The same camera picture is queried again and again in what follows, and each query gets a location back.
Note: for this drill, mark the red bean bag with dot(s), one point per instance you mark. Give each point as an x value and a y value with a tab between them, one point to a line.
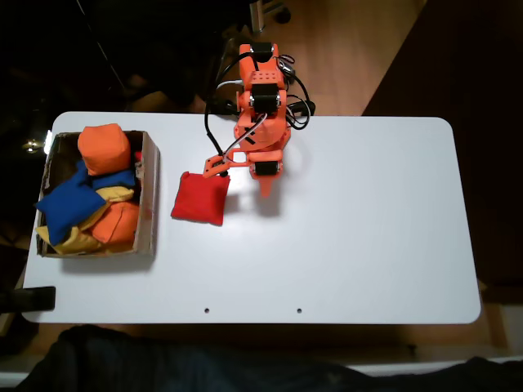
198	200
138	155

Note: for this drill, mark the cardboard box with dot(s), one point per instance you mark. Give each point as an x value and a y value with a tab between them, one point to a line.
149	196

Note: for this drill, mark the blue bean bag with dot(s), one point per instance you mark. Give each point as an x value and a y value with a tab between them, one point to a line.
118	179
69	206

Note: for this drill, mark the yellow bean bag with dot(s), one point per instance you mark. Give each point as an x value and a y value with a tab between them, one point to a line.
116	194
77	243

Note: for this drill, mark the flat orange bean bag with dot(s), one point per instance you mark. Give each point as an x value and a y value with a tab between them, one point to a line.
118	222

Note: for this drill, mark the tall orange bean bag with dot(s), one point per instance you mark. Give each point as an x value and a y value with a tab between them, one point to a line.
104	149

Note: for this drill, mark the metal chair base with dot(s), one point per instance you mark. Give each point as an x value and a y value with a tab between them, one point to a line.
261	16

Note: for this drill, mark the small shiny metal object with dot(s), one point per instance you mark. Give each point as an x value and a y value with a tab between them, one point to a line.
31	145

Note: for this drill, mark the black table clamp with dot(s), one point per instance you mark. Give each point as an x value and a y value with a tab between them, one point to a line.
37	298

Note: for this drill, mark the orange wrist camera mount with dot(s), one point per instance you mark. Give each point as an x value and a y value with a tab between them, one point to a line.
212	165

